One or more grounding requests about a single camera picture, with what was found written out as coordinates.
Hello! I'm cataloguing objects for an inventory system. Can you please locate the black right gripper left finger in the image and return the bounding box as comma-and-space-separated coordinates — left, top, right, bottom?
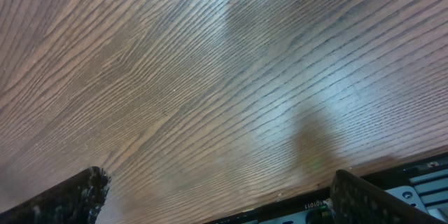
1, 167, 111, 224

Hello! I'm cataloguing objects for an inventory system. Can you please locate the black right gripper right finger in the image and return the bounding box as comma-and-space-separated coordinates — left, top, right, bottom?
330, 169, 444, 224

